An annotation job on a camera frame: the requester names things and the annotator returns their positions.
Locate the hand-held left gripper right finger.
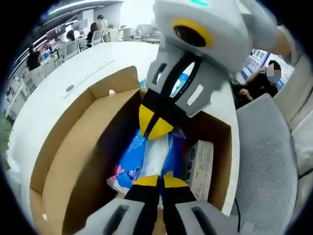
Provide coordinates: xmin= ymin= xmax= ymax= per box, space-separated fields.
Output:
xmin=161 ymin=175 xmax=235 ymax=235

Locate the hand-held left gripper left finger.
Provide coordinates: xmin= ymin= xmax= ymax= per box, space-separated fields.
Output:
xmin=75 ymin=175 xmax=162 ymax=235

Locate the white green medicine box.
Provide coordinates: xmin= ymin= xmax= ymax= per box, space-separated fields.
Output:
xmin=187 ymin=140 xmax=215 ymax=201

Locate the blue soft item tissue pack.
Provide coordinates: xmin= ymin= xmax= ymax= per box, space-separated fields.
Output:
xmin=106 ymin=128 xmax=189 ymax=194

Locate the brown cardboard shoe box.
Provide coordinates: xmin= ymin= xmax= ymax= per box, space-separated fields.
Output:
xmin=29 ymin=65 xmax=233 ymax=235

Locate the blue display board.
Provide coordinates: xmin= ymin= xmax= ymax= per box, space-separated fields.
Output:
xmin=242 ymin=48 xmax=272 ymax=80

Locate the white office chair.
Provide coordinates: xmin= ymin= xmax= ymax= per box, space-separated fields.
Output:
xmin=89 ymin=29 xmax=103 ymax=46
xmin=64 ymin=40 xmax=81 ymax=58

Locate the grey mesh office chair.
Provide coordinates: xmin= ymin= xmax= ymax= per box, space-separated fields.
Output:
xmin=229 ymin=94 xmax=300 ymax=235

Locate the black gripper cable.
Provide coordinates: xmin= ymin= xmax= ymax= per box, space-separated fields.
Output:
xmin=234 ymin=199 xmax=242 ymax=232

